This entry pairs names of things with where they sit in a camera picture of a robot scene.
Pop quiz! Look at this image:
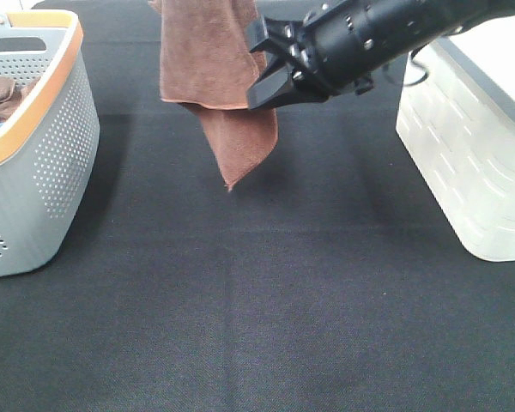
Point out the black table cloth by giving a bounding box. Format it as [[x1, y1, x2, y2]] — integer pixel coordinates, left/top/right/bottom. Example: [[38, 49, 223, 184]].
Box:
[[0, 1, 515, 411]]

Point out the grey perforated laundry basket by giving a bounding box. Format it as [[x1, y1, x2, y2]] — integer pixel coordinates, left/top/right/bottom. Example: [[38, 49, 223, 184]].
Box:
[[0, 9, 100, 277]]

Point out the brown towel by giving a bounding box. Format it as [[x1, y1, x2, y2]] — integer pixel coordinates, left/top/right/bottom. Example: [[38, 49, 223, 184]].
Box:
[[149, 1, 278, 189], [0, 76, 39, 123]]

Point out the white embossed storage bin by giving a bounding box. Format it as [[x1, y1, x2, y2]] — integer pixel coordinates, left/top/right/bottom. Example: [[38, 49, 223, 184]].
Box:
[[396, 16, 515, 262]]

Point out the brown towel in basket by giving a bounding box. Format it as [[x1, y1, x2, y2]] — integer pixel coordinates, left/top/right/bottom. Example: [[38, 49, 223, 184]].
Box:
[[0, 76, 39, 123]]

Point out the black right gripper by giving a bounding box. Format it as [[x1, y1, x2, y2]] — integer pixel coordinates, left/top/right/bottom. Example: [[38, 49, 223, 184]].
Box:
[[245, 1, 438, 110]]

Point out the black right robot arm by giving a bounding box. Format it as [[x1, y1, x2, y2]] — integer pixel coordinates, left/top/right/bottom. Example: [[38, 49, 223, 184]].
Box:
[[245, 0, 515, 110]]

